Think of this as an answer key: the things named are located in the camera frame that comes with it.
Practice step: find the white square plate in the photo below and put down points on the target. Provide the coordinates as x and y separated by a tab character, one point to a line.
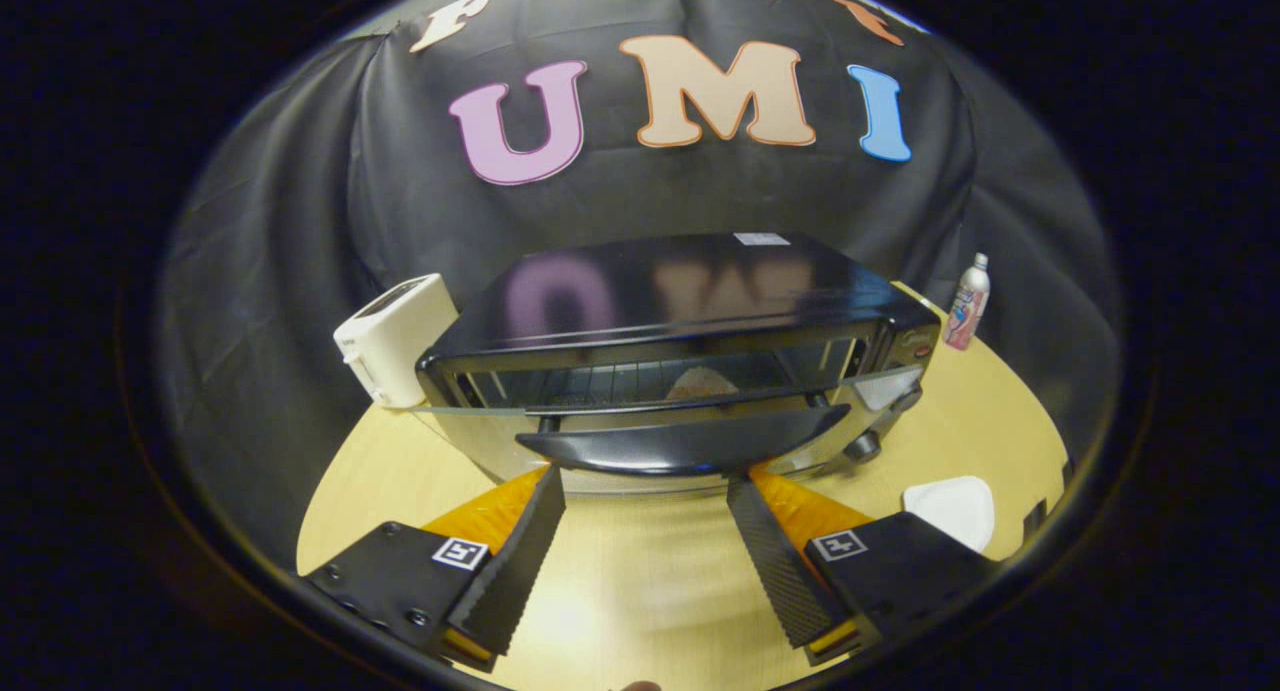
955	506

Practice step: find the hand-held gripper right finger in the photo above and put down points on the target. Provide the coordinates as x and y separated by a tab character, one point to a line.
775	566

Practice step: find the sugar-coated doughnut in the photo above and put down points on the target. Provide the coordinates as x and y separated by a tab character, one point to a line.
702	383

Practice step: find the silver bottle with pink label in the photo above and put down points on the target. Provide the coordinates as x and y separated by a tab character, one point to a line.
967	306

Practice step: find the white bread toaster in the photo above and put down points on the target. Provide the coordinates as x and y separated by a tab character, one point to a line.
400	341

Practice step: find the black table clamp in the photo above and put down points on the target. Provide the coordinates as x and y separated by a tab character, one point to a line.
1067	469
1034	521

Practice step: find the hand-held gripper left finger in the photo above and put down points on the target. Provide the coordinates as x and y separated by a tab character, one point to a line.
518	561

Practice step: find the black toaster oven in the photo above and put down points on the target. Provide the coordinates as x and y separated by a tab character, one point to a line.
690	291

